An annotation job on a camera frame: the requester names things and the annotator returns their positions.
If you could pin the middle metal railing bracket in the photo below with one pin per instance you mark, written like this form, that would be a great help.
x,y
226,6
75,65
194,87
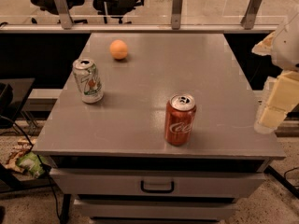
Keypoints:
x,y
176,14

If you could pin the white green 7up can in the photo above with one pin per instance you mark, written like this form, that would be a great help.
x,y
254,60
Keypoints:
x,y
87,78

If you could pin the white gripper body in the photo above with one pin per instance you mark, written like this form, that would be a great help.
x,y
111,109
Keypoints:
x,y
289,48

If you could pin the red coke can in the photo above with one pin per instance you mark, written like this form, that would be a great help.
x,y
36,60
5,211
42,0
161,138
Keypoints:
x,y
179,116

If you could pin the left metal railing bracket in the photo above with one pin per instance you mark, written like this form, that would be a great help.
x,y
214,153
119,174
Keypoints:
x,y
63,12

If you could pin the black drawer handle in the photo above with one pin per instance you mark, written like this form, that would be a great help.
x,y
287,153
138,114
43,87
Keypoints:
x,y
157,188

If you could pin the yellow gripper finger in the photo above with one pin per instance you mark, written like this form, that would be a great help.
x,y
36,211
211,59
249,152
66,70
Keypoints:
x,y
264,47
279,97

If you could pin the orange fruit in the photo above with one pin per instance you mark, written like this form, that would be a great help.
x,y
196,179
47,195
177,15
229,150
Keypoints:
x,y
118,49

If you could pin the brown snack bag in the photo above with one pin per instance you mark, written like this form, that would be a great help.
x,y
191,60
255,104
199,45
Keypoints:
x,y
22,147

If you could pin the metal railing bracket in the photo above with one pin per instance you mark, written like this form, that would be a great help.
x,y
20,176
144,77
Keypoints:
x,y
176,14
63,12
249,18

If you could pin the grey drawer cabinet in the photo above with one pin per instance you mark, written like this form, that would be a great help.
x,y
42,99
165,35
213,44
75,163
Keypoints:
x,y
100,153

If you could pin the black side table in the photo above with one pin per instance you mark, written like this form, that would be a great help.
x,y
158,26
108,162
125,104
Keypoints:
x,y
14,94

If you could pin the green snack bag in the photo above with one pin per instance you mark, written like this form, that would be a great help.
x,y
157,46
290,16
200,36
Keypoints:
x,y
32,163

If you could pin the right metal railing bracket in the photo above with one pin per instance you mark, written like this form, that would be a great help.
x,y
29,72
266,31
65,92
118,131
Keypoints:
x,y
249,18

